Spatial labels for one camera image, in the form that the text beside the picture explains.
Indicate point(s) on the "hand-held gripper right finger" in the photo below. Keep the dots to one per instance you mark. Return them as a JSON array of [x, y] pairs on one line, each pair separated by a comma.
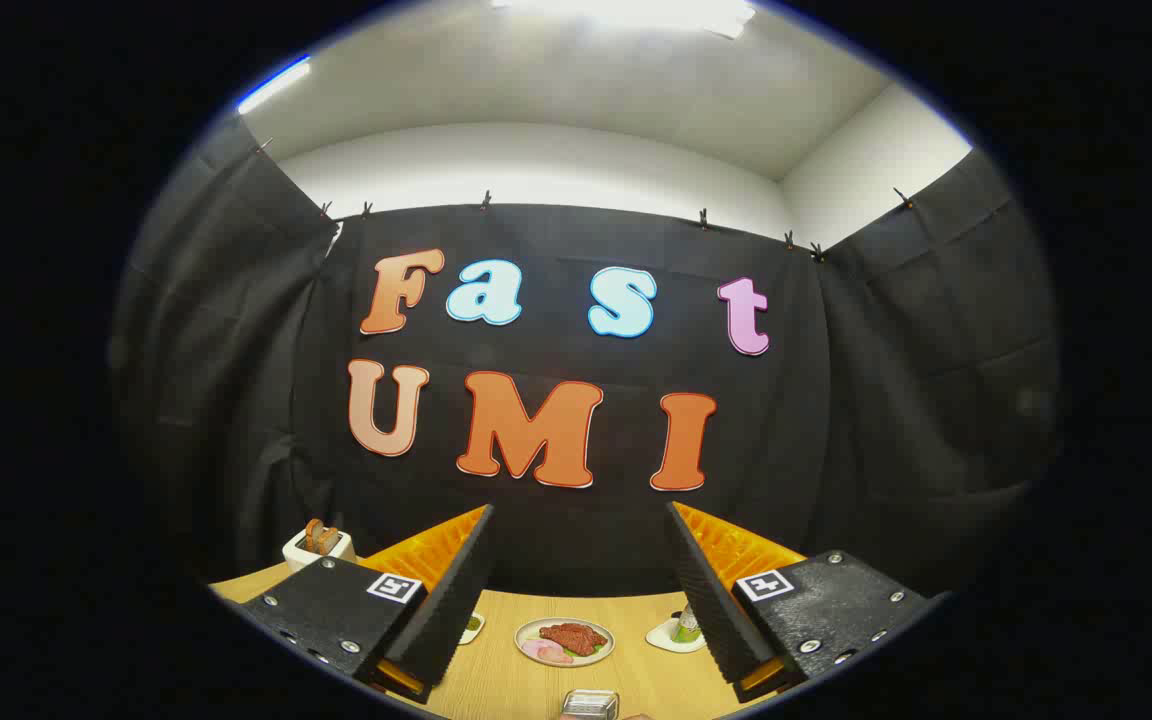
[[711, 610]]

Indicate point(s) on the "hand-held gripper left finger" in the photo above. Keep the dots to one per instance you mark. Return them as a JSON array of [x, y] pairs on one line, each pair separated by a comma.
[[451, 610]]

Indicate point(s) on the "white divided dish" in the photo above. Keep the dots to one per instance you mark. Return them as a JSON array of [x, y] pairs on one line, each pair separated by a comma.
[[473, 630]]

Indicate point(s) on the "green label metal bottle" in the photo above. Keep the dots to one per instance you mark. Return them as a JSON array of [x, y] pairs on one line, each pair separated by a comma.
[[686, 628]]

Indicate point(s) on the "white square coaster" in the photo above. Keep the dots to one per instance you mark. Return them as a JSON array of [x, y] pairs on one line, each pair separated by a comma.
[[661, 638]]

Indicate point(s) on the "beige round plate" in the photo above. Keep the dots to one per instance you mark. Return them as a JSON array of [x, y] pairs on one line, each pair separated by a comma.
[[528, 630]]

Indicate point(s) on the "pale pink ham slice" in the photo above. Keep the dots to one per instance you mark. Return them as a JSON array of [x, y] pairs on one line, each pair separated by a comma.
[[533, 648]]

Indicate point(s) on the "reddish pink ham slice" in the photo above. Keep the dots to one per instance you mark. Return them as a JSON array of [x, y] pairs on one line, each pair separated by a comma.
[[556, 657]]

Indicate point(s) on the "green lettuce leaf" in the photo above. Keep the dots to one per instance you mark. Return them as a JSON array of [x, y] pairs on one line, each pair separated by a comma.
[[593, 650]]

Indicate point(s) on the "brown meat steak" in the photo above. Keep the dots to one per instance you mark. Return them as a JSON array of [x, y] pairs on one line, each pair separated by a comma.
[[573, 638]]

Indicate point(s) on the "brown toast slice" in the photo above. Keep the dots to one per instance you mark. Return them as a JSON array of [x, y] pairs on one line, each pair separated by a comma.
[[330, 541], [312, 536]]

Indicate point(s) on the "metal mesh basket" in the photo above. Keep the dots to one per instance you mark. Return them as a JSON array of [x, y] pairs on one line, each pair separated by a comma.
[[591, 705]]

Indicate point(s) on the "white toaster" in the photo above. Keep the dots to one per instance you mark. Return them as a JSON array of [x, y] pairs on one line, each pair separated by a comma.
[[301, 553]]

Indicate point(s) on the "row of black cloth clips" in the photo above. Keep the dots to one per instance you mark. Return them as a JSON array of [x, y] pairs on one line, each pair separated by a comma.
[[485, 201]]

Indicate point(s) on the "ceiling light strip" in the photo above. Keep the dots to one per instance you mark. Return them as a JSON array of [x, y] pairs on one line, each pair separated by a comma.
[[274, 84]]

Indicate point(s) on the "ceiling light panel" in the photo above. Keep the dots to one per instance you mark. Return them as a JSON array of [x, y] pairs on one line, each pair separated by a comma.
[[626, 12]]

